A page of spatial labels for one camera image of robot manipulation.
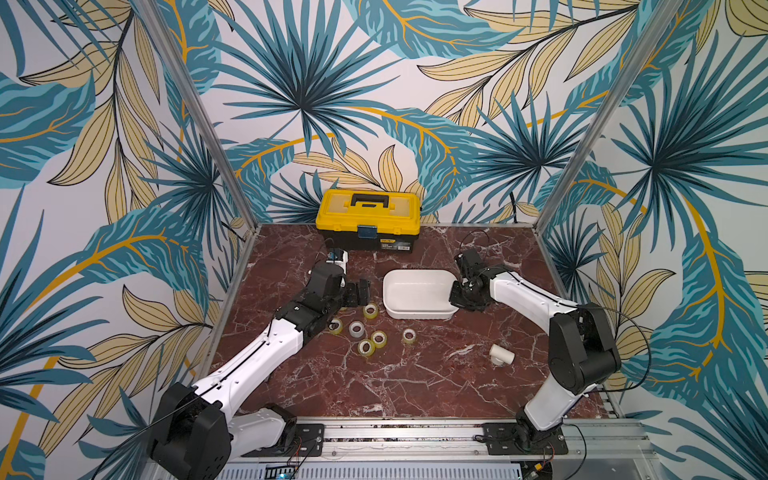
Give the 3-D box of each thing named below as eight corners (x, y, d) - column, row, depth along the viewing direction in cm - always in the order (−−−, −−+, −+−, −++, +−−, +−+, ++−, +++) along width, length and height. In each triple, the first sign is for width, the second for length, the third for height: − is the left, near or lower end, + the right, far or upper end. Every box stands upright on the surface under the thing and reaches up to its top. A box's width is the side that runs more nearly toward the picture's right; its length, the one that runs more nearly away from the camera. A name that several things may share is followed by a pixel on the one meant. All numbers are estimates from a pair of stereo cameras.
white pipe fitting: (485, 359, 89) (490, 352, 85) (489, 349, 91) (494, 342, 87) (505, 371, 87) (512, 364, 83) (509, 361, 89) (516, 354, 85)
